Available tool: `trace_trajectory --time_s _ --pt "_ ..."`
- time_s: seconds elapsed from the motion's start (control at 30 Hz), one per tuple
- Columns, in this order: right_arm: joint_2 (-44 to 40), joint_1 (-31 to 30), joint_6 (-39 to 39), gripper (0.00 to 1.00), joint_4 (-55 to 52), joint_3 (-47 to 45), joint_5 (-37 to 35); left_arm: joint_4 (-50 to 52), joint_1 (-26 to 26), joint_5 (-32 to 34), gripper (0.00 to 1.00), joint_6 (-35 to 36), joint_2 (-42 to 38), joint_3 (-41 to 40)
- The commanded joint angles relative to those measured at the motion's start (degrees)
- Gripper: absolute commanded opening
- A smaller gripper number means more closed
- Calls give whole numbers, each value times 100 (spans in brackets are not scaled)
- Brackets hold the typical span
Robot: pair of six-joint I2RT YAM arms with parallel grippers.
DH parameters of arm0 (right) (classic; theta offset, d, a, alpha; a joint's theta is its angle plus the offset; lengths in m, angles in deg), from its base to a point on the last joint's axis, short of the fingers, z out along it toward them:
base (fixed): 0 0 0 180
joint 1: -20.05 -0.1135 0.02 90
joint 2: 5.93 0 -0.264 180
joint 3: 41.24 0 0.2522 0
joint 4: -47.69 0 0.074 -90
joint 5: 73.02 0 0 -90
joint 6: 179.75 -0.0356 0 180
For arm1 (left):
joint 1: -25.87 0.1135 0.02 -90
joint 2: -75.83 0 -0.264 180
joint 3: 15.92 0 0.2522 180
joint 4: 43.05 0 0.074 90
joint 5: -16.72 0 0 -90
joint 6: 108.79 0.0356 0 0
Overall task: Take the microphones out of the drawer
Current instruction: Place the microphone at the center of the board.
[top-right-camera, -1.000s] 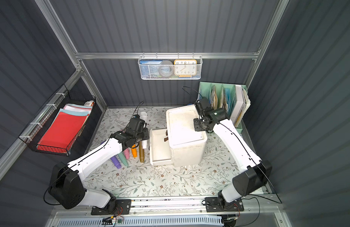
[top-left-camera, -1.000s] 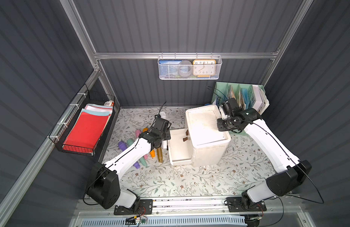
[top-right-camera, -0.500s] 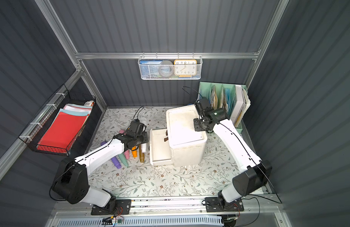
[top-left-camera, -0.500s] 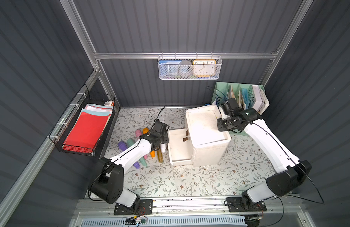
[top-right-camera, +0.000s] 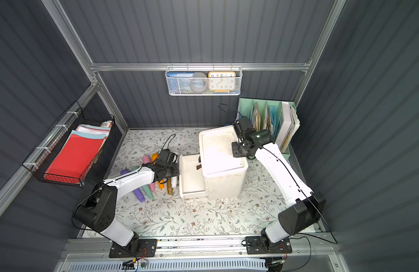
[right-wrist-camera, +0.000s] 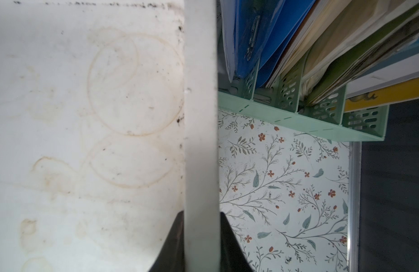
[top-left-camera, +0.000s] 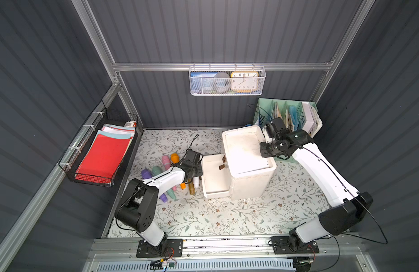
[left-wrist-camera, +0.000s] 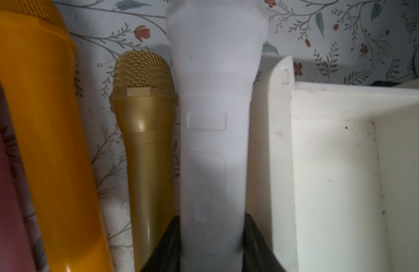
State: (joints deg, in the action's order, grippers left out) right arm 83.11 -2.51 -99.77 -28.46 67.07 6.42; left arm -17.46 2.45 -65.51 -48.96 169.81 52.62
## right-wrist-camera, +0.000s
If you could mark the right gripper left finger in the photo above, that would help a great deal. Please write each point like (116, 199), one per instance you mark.
(171, 258)

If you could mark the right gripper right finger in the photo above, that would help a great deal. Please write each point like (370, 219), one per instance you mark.
(232, 257)

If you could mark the white plastic drawer cabinet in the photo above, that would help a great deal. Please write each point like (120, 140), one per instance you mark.
(107, 124)

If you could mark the mint green file organizer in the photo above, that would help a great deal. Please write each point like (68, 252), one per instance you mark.
(280, 105)

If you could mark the blue folder in organizer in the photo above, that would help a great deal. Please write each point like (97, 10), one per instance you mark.
(262, 32)

